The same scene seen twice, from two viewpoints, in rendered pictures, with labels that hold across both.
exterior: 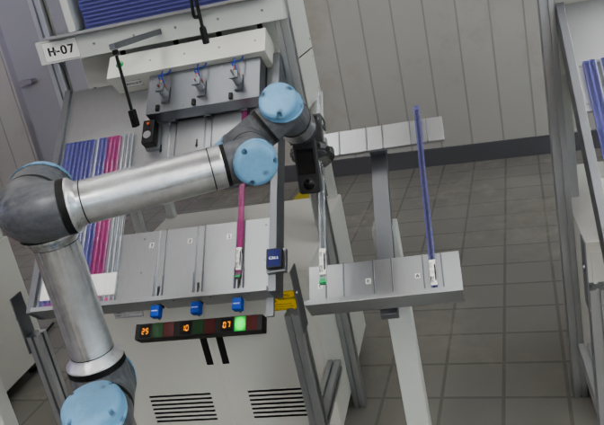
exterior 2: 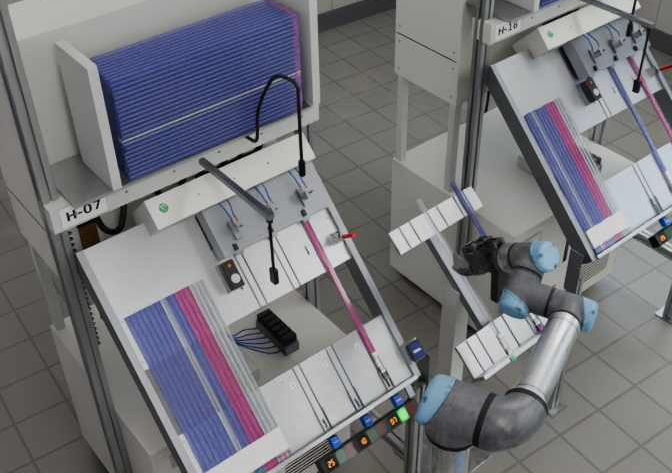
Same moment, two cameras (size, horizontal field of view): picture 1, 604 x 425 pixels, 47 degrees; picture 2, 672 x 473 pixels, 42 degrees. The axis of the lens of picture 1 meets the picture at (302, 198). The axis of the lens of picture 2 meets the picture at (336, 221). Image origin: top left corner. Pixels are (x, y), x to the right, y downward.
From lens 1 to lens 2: 2.10 m
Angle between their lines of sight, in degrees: 50
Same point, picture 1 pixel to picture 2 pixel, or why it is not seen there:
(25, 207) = (531, 424)
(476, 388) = not seen: hidden behind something
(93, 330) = not seen: outside the picture
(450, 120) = not seen: hidden behind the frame
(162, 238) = (298, 374)
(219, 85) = (285, 204)
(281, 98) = (553, 254)
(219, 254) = (358, 365)
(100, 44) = (133, 190)
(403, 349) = (456, 368)
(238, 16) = (280, 127)
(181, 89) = (247, 218)
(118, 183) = (554, 374)
